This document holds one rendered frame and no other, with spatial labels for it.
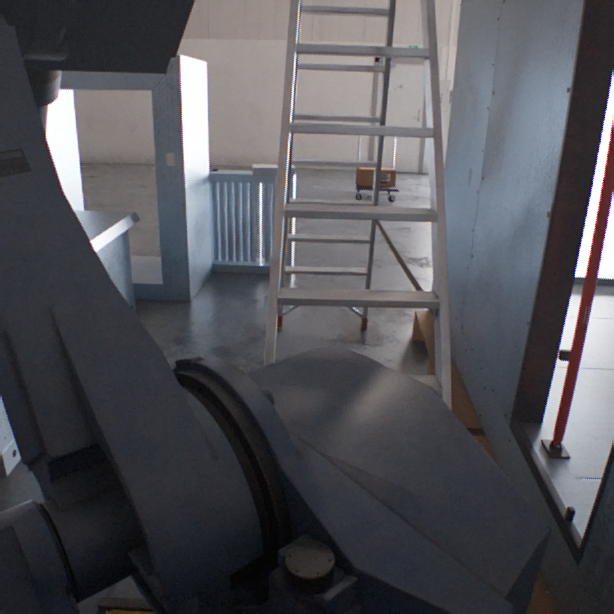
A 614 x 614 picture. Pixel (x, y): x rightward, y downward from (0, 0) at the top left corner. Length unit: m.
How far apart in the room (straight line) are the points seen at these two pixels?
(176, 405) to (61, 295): 0.19
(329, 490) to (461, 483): 0.18
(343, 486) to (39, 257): 0.46
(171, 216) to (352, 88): 7.96
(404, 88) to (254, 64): 2.95
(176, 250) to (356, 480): 3.08
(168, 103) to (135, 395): 3.00
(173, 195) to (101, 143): 8.70
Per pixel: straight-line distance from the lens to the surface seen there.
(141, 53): 1.15
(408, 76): 11.25
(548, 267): 1.67
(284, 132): 1.49
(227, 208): 4.33
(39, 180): 0.76
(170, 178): 3.58
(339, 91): 11.18
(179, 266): 3.70
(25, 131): 0.80
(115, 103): 12.06
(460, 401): 2.36
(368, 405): 0.80
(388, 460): 0.73
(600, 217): 1.51
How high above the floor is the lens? 1.32
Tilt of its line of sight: 21 degrees down
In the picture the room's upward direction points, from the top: 2 degrees clockwise
